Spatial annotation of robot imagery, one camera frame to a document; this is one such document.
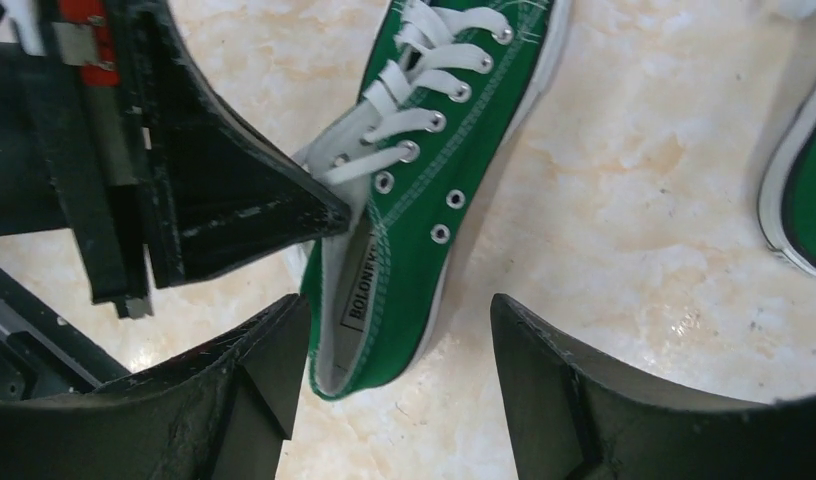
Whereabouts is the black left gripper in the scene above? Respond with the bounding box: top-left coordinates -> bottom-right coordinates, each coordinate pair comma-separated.
0,1 -> 350,319

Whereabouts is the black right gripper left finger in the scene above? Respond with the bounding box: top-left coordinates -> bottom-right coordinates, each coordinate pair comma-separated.
0,294 -> 311,479

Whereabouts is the green canvas sneaker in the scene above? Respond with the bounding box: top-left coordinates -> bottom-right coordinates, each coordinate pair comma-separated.
756,82 -> 816,278
295,1 -> 573,401

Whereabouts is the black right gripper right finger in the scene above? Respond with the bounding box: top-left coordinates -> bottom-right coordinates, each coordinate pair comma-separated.
490,294 -> 816,479

